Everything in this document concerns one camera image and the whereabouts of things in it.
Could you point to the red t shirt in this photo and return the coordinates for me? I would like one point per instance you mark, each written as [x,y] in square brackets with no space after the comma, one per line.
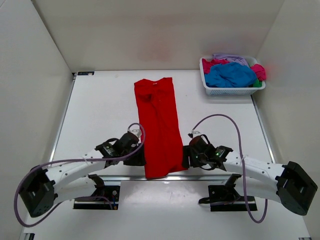
[157,112]

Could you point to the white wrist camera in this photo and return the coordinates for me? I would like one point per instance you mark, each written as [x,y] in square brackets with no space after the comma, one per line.
[194,133]
[136,132]

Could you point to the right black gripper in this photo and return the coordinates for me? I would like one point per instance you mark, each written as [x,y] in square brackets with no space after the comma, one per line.
[187,151]

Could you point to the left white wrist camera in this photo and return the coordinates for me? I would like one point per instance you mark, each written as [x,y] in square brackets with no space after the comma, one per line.
[136,132]

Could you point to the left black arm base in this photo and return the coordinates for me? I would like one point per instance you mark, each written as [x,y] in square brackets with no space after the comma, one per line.
[105,197]

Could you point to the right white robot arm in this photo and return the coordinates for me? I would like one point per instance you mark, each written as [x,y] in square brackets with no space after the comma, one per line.
[287,184]

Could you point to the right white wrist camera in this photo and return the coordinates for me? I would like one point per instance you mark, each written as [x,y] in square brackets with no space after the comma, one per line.
[194,133]

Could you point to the lavender t shirt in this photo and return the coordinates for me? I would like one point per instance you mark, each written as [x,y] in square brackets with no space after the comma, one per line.
[231,58]

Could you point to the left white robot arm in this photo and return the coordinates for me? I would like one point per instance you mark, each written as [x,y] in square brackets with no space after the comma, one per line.
[48,185]

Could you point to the pink t shirt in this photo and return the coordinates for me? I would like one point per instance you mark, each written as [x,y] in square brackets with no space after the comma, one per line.
[258,69]

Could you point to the white plastic laundry basket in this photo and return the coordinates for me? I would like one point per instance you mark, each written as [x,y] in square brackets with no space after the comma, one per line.
[216,91]

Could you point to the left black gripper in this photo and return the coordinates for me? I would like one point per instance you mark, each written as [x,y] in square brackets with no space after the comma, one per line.
[139,158]

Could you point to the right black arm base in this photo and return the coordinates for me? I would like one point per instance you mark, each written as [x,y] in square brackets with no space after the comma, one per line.
[224,197]

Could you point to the green t shirt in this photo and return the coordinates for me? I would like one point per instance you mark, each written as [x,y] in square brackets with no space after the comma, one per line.
[257,84]

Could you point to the small dark label sticker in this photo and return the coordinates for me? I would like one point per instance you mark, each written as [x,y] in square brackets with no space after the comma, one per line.
[85,73]

